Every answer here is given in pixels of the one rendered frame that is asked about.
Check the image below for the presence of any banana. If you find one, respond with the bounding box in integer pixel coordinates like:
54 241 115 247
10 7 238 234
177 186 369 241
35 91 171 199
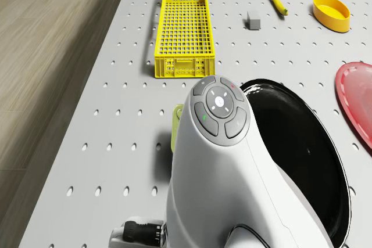
268 0 289 17

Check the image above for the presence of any yellow bowl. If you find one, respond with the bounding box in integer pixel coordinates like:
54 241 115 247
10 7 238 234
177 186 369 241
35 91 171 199
312 0 352 34

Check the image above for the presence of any grey cube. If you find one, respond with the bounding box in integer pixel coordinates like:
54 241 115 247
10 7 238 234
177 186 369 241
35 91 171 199
246 10 262 31

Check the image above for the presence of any red plate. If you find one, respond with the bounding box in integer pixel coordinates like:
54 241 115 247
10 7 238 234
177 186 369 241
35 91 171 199
334 61 372 157

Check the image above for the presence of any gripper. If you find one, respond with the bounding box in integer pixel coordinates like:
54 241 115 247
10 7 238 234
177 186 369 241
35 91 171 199
108 215 167 248

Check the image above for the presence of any flat-sided can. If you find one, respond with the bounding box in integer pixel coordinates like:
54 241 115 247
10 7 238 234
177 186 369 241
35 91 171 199
170 105 184 153

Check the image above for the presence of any black plate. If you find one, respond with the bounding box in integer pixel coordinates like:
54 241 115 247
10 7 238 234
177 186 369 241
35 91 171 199
239 78 354 248

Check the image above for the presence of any yellow basket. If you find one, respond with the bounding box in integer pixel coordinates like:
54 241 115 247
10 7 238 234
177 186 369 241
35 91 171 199
153 0 217 80

